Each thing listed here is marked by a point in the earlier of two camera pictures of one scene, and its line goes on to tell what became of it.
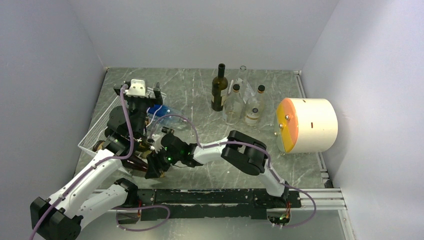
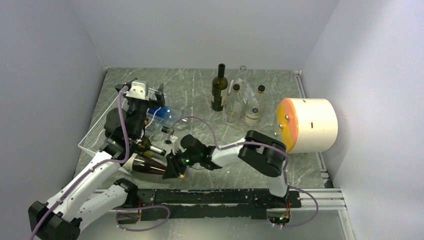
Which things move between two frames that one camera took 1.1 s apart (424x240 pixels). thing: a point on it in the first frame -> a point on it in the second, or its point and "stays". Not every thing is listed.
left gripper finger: x=117 y=87 stays
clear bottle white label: x=233 y=106 stays
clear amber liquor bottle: x=254 y=110 stays
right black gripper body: x=164 y=158 -> x=181 y=159
